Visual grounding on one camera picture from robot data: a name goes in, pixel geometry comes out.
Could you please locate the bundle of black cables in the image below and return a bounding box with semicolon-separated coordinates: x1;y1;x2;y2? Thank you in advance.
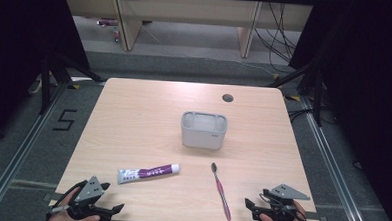
251;1;305;75

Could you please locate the person's left hand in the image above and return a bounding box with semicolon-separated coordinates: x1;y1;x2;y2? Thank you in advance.
46;186;102;221

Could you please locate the pink item on floor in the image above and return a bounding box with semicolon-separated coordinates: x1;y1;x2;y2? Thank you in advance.
97;17;120;28

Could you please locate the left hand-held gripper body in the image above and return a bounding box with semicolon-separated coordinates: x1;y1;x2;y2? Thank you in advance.
66;174;115;221

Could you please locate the white purple toothpaste tube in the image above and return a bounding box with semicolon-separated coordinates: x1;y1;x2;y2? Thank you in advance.
116;160;182;188

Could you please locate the small bottle on floor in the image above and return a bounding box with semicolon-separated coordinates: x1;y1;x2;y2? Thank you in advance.
112;26;123;44

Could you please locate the black curtain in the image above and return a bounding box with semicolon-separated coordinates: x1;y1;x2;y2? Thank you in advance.
0;0;94;154
280;0;392;221

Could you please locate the aluminium floor rail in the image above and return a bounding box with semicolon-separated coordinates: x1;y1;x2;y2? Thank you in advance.
293;94;379;221
0;79;70;221

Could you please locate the pink toothbrush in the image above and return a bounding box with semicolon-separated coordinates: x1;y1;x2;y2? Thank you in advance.
207;161;235;221

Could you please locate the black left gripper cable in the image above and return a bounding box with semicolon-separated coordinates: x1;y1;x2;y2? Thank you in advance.
46;178;89;220

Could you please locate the black metal stand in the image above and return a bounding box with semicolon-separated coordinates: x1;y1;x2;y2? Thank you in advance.
38;48;109;119
263;58;326;128

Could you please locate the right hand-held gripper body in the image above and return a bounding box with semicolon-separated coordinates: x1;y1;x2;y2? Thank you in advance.
252;182;312;221

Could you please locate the grey plastic toothbrush holder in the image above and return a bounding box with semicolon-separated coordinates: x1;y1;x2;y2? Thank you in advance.
179;110;229;151

